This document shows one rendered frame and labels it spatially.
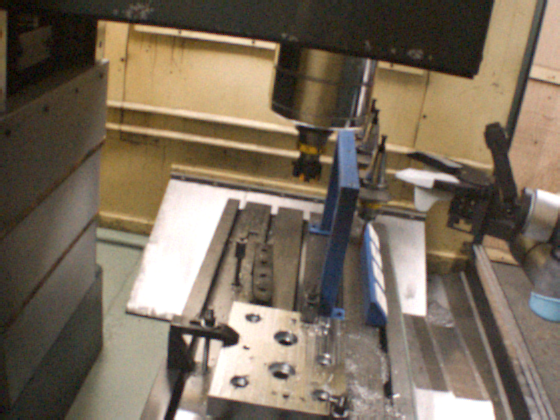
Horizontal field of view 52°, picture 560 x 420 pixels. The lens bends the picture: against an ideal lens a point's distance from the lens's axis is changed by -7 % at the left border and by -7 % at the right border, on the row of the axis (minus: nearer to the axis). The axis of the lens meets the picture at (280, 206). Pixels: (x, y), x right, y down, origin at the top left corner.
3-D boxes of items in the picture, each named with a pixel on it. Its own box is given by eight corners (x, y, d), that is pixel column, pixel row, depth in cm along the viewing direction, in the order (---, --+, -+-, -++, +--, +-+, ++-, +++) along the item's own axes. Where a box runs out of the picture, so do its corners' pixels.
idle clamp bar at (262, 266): (270, 266, 157) (274, 244, 155) (269, 325, 133) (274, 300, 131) (251, 263, 157) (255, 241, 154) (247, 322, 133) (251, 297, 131)
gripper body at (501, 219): (440, 226, 91) (515, 249, 88) (456, 174, 87) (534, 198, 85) (445, 208, 98) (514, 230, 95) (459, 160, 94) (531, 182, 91)
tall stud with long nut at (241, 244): (242, 282, 148) (249, 235, 143) (241, 288, 145) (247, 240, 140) (231, 280, 148) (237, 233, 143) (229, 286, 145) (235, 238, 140)
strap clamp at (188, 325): (235, 370, 118) (244, 308, 111) (233, 381, 114) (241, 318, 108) (169, 358, 118) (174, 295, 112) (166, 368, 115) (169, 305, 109)
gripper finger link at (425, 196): (393, 212, 88) (450, 218, 90) (403, 174, 86) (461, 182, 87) (387, 202, 91) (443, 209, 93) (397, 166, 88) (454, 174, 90)
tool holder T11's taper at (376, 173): (362, 175, 133) (368, 146, 130) (382, 177, 134) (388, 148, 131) (367, 183, 129) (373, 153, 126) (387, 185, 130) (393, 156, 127)
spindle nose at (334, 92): (284, 94, 105) (295, 26, 100) (375, 115, 101) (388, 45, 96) (251, 114, 90) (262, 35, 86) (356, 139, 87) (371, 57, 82)
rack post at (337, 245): (343, 312, 142) (370, 197, 130) (343, 325, 137) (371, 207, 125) (301, 306, 142) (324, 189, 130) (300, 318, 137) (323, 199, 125)
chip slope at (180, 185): (408, 279, 219) (426, 214, 209) (432, 409, 155) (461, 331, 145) (165, 238, 221) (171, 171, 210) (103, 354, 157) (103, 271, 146)
